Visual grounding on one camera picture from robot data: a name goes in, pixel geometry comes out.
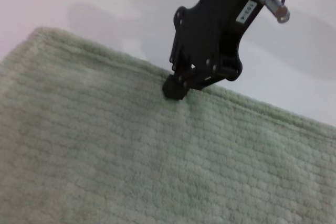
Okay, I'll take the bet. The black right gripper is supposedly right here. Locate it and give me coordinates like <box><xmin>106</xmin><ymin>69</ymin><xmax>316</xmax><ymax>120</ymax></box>
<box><xmin>162</xmin><ymin>0</ymin><xmax>286</xmax><ymax>101</ymax></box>

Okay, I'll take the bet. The light green ribbed towel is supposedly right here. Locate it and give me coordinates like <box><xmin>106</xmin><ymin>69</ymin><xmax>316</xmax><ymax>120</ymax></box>
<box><xmin>0</xmin><ymin>26</ymin><xmax>336</xmax><ymax>224</ymax></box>

